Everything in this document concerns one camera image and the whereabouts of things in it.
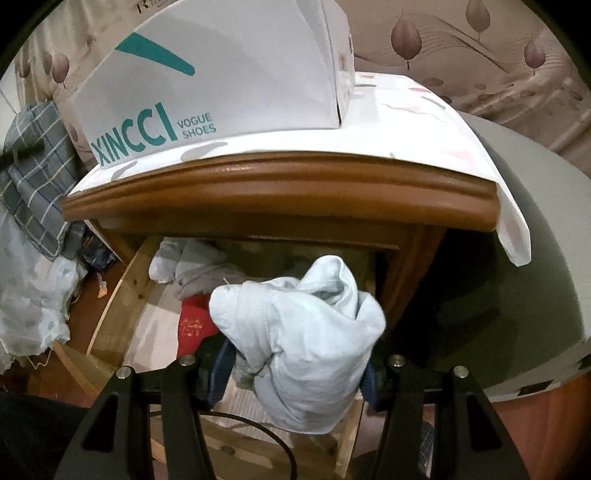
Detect grey clothes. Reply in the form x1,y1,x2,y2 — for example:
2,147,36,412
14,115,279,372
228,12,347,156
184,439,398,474
175,258,259,301

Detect brown wooden nightstand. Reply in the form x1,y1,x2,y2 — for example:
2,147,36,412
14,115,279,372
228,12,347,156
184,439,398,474
62,159,502,333

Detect grey mattress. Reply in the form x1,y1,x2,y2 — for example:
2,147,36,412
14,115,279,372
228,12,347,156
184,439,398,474
434,113,591,402

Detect dark cloth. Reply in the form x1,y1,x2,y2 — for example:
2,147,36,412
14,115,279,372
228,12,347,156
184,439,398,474
0,390,100,480

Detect white shoe box teal print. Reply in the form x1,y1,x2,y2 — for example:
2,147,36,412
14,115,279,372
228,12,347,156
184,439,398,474
55,0,356,169

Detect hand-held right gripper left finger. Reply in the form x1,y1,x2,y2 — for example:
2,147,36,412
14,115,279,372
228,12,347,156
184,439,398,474
53,339,235,480

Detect dark blue plastic bag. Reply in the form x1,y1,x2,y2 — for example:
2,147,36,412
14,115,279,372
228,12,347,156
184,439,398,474
81,235,116,271

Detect grey plaid bedding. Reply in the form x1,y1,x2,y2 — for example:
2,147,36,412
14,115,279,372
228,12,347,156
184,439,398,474
0,102,86,261

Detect white patterned nightstand cover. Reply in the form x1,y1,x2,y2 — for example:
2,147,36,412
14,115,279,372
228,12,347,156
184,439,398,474
69,71,532,268

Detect red cloth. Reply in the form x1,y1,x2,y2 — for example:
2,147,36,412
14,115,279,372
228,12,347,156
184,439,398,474
178,295,223,352

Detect wooden drawer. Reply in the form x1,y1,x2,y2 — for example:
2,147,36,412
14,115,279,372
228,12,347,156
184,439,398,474
53,235,384,480

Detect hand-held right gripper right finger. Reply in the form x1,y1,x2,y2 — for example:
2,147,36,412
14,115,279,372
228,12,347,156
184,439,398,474
360,354,529,480

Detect black cable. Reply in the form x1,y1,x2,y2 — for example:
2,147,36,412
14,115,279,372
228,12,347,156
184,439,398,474
148,411,298,480

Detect white patterned blanket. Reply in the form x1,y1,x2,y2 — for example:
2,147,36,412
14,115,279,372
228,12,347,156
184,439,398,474
0,217,86,370

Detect pale blue smooth underwear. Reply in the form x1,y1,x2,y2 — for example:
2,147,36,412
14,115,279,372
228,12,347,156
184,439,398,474
209,256,387,435

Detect white clothes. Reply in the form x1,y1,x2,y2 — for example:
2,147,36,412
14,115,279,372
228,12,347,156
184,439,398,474
148,237,195,284

